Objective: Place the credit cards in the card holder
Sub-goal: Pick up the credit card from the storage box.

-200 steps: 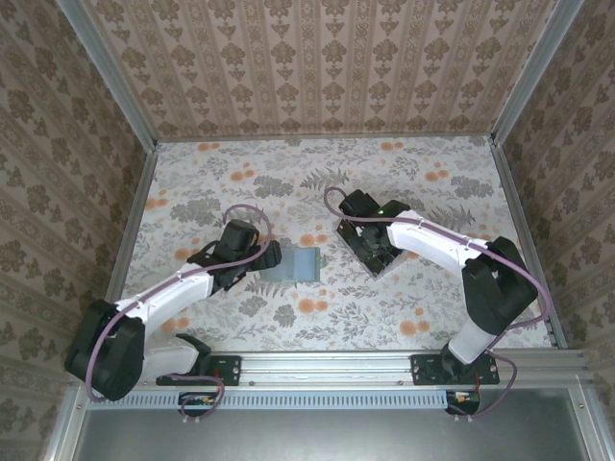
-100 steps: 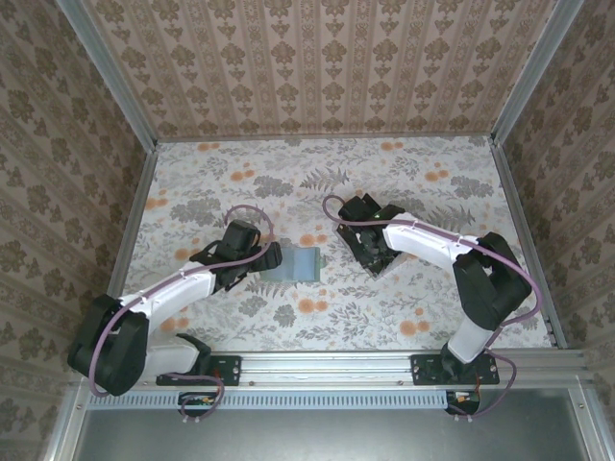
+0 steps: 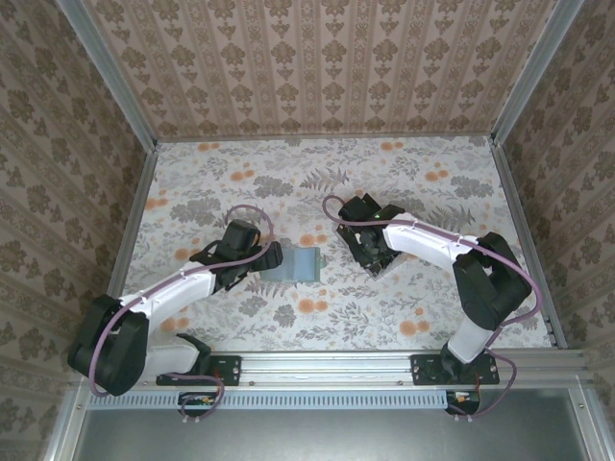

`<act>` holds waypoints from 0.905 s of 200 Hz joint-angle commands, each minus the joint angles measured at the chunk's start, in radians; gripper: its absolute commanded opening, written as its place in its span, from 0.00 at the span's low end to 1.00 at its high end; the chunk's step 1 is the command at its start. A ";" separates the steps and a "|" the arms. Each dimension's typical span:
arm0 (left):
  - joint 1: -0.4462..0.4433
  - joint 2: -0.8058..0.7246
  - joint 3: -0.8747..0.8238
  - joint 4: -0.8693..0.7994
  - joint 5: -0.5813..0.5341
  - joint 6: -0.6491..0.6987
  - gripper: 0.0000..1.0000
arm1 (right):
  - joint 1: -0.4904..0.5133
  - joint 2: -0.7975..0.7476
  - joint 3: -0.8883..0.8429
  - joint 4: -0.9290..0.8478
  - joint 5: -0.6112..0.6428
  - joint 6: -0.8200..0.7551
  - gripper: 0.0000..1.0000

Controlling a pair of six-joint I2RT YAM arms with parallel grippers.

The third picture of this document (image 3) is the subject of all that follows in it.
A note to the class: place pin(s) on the grey-blue cloth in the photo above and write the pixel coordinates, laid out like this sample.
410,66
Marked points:
298,264

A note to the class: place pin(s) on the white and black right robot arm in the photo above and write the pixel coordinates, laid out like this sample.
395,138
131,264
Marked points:
423,245

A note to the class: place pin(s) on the aluminium side rail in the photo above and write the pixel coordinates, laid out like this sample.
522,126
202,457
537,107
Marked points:
527,240
135,206

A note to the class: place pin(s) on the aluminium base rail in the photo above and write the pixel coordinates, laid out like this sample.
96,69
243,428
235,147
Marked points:
327,367

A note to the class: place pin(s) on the aluminium frame post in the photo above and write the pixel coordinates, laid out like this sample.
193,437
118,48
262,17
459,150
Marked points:
113,72
527,72

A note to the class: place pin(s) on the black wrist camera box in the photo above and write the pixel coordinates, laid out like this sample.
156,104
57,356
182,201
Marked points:
353,209
240,234

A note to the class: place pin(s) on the floral patterned table cover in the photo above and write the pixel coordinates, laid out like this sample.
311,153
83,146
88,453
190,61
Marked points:
336,312

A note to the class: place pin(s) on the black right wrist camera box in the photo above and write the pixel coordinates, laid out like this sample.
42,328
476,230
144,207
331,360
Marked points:
353,209

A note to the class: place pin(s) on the grey metal sheet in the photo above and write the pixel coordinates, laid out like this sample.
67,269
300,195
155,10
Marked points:
336,437

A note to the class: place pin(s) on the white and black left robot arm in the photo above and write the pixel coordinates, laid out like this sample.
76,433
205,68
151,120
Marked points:
168,288

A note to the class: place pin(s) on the small electronics board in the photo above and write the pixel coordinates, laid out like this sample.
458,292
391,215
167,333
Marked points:
463,398
197,400

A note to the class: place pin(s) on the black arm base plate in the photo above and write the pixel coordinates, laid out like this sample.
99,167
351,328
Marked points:
226,370
425,370

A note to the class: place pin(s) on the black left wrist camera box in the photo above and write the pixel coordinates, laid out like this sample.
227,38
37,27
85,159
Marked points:
240,234

